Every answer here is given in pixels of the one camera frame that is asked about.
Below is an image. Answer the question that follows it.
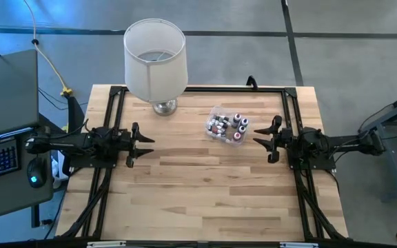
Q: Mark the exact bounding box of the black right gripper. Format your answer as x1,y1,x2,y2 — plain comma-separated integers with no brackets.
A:
252,114,294,165

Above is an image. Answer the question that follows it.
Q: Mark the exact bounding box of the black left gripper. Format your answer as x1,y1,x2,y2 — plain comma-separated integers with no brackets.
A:
114,122,156,169

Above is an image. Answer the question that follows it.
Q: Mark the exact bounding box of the clear plastic container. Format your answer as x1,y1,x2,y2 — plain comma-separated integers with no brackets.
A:
204,105,252,148

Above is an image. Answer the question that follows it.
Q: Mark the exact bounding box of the black clamp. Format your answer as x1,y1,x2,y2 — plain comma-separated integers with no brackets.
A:
245,75,259,90

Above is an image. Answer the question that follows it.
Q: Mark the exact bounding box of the white shade silver table lamp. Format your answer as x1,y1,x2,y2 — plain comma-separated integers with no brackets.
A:
123,17,189,116

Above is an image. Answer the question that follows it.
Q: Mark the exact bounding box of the black computer mouse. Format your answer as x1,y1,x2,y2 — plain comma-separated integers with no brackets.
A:
26,156,48,189

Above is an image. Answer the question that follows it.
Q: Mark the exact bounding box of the grey computer monitor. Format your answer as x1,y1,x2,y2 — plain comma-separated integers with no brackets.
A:
0,49,40,141

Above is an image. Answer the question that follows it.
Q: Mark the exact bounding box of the black aluminium table frame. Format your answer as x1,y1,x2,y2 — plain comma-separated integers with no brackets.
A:
59,85,349,242

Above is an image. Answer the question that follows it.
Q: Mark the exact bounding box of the black stand post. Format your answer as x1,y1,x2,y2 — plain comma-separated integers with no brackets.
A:
66,95,86,134

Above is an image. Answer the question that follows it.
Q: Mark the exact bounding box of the silver metal bracket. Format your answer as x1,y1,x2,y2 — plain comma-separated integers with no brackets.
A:
86,240,128,248
279,241,320,248

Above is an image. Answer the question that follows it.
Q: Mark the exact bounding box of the grey metal table frame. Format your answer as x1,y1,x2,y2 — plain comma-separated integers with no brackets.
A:
358,85,397,203

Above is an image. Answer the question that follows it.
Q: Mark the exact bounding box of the yellow cable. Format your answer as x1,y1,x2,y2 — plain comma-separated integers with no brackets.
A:
22,0,74,98

